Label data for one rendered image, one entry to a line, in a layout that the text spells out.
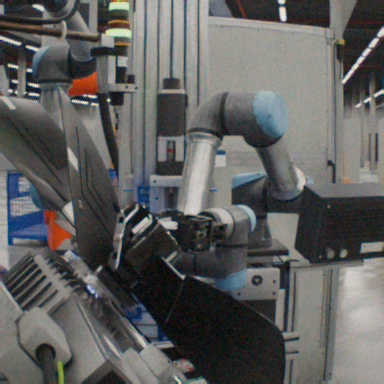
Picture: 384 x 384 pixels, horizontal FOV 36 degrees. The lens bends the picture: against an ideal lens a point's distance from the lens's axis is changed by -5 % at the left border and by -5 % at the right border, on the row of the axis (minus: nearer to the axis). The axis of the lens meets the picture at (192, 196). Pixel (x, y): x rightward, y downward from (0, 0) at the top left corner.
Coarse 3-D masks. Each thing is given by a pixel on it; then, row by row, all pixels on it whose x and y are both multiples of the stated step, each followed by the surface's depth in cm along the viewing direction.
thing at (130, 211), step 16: (128, 208) 97; (144, 208) 96; (128, 224) 95; (160, 224) 95; (128, 240) 94; (144, 240) 94; (160, 240) 94; (80, 256) 93; (128, 256) 93; (144, 256) 94; (160, 256) 95; (176, 256) 97; (96, 272) 91; (112, 272) 94; (128, 272) 95; (144, 272) 94; (112, 288) 91; (128, 288) 96; (128, 304) 94
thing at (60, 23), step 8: (80, 0) 96; (72, 8) 96; (0, 16) 84; (8, 16) 85; (16, 16) 86; (64, 16) 94; (72, 16) 95; (48, 24) 92; (56, 24) 94; (64, 24) 93; (64, 32) 93
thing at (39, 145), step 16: (0, 96) 101; (16, 96) 105; (16, 112) 101; (32, 112) 105; (0, 128) 95; (16, 128) 98; (32, 128) 101; (48, 128) 105; (0, 144) 93; (16, 144) 96; (32, 144) 98; (48, 144) 101; (64, 144) 105; (16, 160) 94; (32, 160) 97; (48, 160) 99; (64, 160) 101; (32, 176) 95; (48, 176) 97; (64, 176) 99; (48, 192) 95; (64, 192) 97
